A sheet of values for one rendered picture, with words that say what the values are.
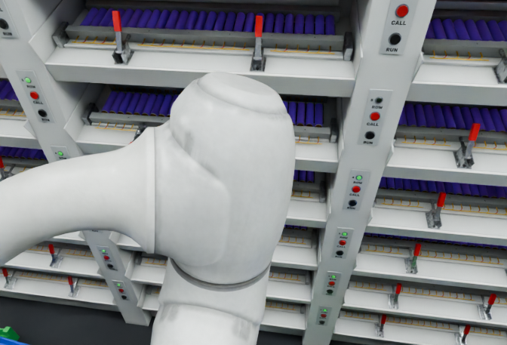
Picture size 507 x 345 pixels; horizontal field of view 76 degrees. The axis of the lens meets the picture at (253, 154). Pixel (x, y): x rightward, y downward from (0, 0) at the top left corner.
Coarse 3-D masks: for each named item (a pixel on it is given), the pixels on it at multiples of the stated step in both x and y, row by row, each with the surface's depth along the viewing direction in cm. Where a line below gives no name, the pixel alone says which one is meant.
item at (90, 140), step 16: (96, 96) 82; (80, 112) 76; (336, 112) 77; (64, 128) 71; (80, 128) 77; (96, 128) 77; (128, 128) 77; (336, 128) 74; (80, 144) 76; (96, 144) 75; (112, 144) 74; (304, 144) 72; (320, 144) 72; (336, 144) 72; (304, 160) 70; (320, 160) 70; (336, 160) 70
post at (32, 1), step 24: (24, 0) 59; (48, 0) 64; (24, 24) 60; (0, 48) 63; (24, 48) 63; (48, 72) 66; (24, 96) 69; (48, 96) 69; (72, 96) 74; (48, 144) 77; (72, 144) 76; (96, 240) 98; (120, 264) 104; (144, 312) 123
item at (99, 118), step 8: (96, 112) 77; (96, 120) 77; (104, 120) 76; (112, 120) 76; (120, 120) 76; (128, 120) 75; (136, 120) 75; (144, 120) 75; (152, 120) 75; (160, 120) 75; (104, 128) 76; (112, 128) 76; (296, 128) 72; (304, 128) 72; (312, 128) 72; (320, 128) 71; (328, 128) 71; (296, 136) 73; (304, 136) 72; (312, 136) 72; (320, 136) 72; (328, 136) 71
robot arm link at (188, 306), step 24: (168, 264) 30; (168, 288) 30; (192, 288) 28; (216, 288) 27; (240, 288) 28; (264, 288) 31; (168, 312) 29; (192, 312) 28; (216, 312) 28; (240, 312) 29; (168, 336) 27; (192, 336) 27; (216, 336) 27; (240, 336) 28
